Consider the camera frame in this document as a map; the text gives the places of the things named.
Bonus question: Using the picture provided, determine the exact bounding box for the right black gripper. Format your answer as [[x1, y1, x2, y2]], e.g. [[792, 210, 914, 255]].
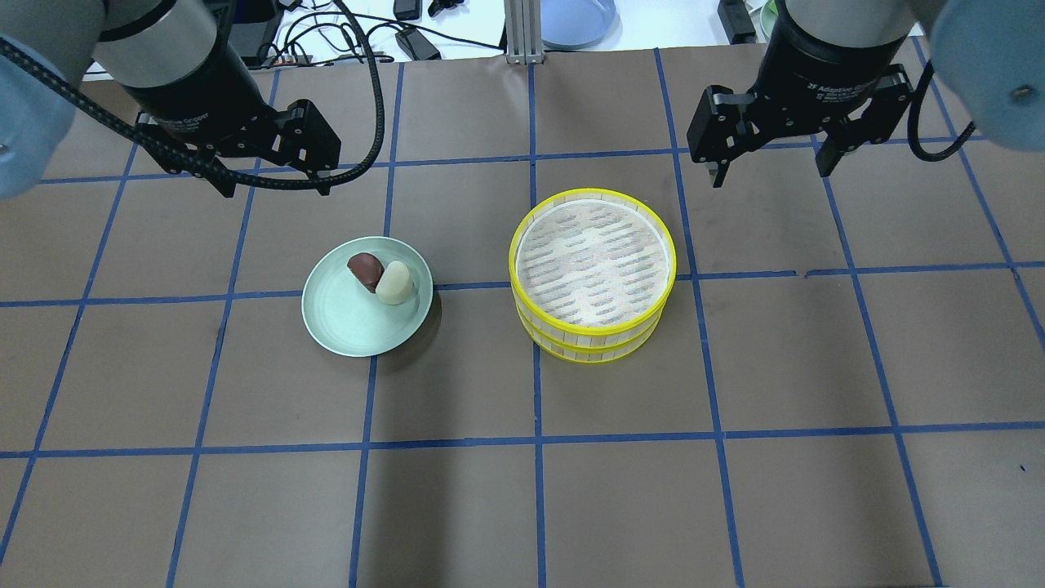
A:
[[687, 11, 914, 189]]

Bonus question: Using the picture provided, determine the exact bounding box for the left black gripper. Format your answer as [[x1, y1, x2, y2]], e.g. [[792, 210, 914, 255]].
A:
[[135, 57, 342, 198]]

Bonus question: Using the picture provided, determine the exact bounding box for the brown chocolate bun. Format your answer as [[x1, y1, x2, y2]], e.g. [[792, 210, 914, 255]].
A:
[[346, 251, 385, 293]]

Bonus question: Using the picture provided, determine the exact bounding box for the white steamed bun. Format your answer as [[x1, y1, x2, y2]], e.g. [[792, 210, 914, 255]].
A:
[[376, 260, 416, 305]]

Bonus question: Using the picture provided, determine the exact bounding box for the yellow steamer top layer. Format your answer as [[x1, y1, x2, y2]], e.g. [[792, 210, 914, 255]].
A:
[[508, 187, 677, 340]]

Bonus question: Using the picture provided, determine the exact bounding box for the yellow steamer layer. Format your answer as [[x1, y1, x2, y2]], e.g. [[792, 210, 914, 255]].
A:
[[508, 187, 677, 340], [518, 311, 663, 364]]

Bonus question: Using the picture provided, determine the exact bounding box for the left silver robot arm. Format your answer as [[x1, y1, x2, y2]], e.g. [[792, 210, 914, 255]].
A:
[[1, 1, 342, 198]]

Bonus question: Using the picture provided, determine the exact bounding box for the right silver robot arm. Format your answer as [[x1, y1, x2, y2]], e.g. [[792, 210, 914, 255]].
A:
[[687, 1, 1044, 187]]

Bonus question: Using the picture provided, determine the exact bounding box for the yellow steamer bottom layer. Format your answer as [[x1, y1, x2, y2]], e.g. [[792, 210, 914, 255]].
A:
[[518, 311, 663, 364]]

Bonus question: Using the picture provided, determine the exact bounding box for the light green plate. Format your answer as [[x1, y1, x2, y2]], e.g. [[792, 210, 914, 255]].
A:
[[300, 237, 434, 357]]

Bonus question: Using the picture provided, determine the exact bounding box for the black power adapter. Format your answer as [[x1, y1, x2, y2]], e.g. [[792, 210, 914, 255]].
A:
[[394, 29, 442, 62]]

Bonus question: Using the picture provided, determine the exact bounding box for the blue plate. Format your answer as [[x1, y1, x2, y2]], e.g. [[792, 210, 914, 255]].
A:
[[539, 1, 617, 50]]

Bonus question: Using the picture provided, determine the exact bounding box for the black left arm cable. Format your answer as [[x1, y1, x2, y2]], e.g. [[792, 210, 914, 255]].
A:
[[0, 0, 386, 192]]

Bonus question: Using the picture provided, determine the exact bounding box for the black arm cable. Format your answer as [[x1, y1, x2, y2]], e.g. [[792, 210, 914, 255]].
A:
[[0, 0, 386, 192], [908, 61, 976, 163]]

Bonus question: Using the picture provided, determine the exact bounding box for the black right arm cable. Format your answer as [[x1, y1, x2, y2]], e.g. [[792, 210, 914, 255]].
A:
[[908, 61, 976, 163]]

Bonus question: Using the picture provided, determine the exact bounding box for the aluminium frame post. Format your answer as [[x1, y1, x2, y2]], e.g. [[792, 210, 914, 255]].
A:
[[504, 0, 545, 65]]

